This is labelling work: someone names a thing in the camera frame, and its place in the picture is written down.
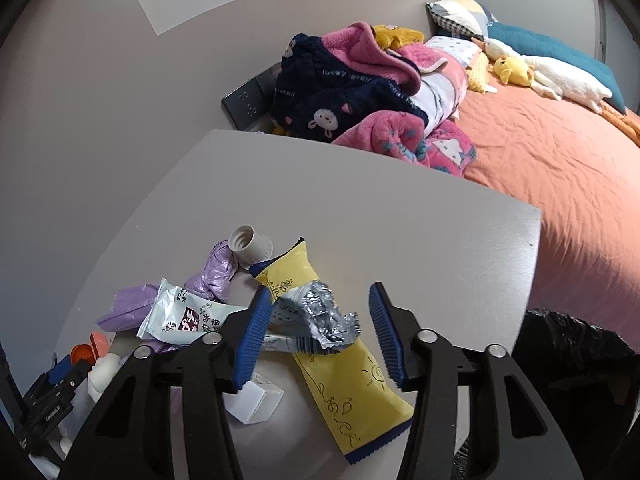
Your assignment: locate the purple plastic wrapper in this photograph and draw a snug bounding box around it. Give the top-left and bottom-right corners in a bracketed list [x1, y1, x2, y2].
[96, 285, 162, 333]

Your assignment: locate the navy rabbit print fleece garment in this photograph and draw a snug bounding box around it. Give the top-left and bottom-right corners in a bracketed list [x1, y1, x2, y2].
[272, 34, 430, 145]

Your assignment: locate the white patterned small pillow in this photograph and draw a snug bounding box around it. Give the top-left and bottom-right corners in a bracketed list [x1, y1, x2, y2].
[425, 35, 483, 68]

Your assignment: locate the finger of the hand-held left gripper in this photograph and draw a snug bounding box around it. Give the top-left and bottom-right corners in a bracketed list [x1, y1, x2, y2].
[49, 356, 75, 386]

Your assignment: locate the white goose plush toy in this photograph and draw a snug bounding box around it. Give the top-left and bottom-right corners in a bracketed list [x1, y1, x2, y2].
[471, 35, 640, 147]

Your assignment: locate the black bin with liner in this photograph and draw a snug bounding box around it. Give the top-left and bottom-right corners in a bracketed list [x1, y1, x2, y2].
[452, 307, 640, 480]

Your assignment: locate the pink cat print blanket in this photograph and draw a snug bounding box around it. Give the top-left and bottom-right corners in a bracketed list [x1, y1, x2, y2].
[322, 21, 477, 179]

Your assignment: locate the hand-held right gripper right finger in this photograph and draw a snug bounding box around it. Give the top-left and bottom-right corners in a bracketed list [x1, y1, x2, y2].
[369, 281, 583, 480]

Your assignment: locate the white cardboard box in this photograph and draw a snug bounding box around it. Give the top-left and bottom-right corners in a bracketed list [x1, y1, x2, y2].
[222, 372, 284, 424]

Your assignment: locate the orange bed sheet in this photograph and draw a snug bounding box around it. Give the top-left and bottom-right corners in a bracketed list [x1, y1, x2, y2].
[457, 72, 640, 356]

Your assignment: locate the teal pillow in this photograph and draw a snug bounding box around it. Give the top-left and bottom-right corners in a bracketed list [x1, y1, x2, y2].
[487, 22, 628, 114]

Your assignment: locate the white plastic bottle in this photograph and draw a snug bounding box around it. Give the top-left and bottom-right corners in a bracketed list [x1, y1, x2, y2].
[87, 352, 122, 403]

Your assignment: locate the pale blue sachet packet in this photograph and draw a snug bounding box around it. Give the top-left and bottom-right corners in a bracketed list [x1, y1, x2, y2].
[136, 279, 251, 348]

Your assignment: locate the purple plastic bag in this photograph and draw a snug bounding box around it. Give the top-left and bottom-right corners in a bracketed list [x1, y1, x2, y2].
[186, 240, 242, 305]

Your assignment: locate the patchwork checked pillow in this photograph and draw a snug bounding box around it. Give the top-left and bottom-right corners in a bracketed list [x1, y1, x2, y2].
[426, 0, 499, 41]

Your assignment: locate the silver foil wrapper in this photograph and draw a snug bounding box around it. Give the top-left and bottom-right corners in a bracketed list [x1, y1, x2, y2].
[271, 280, 362, 357]

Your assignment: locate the orange bottle cap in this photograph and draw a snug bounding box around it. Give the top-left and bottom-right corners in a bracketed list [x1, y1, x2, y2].
[71, 332, 111, 366]

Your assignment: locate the mustard yellow cloth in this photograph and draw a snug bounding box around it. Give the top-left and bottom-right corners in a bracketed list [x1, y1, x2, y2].
[372, 24, 426, 52]

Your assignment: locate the yellow snack packet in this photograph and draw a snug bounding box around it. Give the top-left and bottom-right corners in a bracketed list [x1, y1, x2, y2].
[249, 237, 416, 465]

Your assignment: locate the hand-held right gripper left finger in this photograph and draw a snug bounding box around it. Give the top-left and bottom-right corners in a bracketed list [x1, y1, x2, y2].
[60, 287, 273, 480]

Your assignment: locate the yellow dotted pillow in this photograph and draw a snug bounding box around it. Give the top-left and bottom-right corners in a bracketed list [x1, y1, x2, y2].
[465, 52, 499, 95]

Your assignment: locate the dark wall socket panel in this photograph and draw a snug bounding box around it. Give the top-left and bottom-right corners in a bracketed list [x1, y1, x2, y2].
[221, 62, 283, 132]

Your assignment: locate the yellow duck plush toy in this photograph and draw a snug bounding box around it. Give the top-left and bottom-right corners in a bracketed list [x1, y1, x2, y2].
[492, 55, 536, 89]

